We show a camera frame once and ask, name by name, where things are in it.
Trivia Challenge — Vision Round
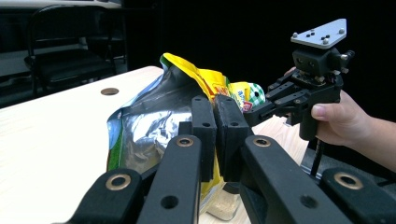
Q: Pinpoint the clear square container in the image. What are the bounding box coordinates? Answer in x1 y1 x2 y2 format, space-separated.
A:
205 181 242 222

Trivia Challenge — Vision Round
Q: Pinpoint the black folding chair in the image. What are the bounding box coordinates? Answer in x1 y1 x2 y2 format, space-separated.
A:
23 4 129 97

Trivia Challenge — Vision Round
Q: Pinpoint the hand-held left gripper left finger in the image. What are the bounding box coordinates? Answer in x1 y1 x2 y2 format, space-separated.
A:
178 95 218 183

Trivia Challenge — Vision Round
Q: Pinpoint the round cable grommet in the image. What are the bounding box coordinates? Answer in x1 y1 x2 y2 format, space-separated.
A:
100 87 120 96

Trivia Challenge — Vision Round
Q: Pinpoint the yellow spouted pouch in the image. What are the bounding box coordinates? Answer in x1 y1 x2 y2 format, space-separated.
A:
106 51 267 216

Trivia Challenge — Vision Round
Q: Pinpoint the right hand-held gripper cable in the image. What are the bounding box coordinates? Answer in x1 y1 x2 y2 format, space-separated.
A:
309 138 326 178

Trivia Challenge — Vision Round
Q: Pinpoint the white desk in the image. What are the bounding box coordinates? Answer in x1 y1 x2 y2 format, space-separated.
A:
0 0 122 9

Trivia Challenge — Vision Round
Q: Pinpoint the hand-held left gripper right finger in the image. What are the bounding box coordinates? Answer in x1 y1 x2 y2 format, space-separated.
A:
214 93 254 183

